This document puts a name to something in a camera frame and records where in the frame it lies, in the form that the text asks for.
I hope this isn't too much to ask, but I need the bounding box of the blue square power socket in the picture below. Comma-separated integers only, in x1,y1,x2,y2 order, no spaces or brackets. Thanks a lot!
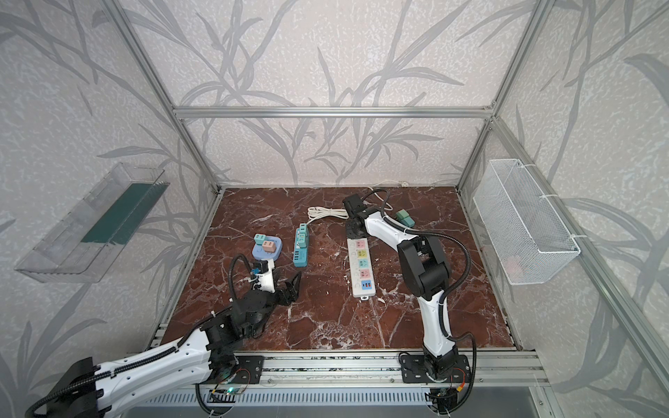
252,233,282,261

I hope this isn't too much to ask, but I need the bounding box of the teal USB power strip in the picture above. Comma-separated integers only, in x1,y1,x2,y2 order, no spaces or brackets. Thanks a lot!
293,223,309,268

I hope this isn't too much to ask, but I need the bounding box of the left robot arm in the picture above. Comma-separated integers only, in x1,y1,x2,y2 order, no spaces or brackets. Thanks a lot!
24,254,302,417

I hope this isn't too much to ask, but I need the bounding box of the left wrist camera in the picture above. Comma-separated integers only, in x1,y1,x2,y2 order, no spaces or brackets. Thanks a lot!
251,259,275,294

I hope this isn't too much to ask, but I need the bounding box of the long white power strip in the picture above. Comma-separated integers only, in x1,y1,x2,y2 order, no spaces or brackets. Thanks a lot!
347,239,376,301

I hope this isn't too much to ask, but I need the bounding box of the aluminium cage frame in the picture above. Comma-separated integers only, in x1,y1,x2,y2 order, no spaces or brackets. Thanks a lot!
102,1,668,390

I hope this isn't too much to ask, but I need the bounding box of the green double cube plug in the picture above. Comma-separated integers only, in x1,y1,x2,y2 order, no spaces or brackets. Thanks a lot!
395,209,416,228

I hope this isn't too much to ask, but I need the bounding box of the coiled white strip cable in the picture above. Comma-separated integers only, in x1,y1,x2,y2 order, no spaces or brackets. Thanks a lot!
306,206,350,226

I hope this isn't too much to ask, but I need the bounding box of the aluminium front rail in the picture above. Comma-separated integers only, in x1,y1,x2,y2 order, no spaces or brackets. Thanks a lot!
106,349,552,390

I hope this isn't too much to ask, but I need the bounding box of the clear plastic tray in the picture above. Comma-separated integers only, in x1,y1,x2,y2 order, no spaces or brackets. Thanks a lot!
15,163,170,283

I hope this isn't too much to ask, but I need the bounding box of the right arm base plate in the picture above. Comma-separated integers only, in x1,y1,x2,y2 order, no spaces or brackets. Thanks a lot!
398,351,471,384

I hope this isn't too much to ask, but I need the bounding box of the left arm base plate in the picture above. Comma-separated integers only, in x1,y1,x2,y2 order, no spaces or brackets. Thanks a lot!
221,355,265,385

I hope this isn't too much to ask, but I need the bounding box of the white wire mesh basket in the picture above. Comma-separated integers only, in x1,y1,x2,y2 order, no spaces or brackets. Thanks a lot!
473,158,581,286

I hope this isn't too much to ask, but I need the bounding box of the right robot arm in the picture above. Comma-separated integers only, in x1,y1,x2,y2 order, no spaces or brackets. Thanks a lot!
343,194,476,382

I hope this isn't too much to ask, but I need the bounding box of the pink cube plug front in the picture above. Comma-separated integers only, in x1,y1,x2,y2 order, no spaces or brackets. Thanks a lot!
261,240,276,254

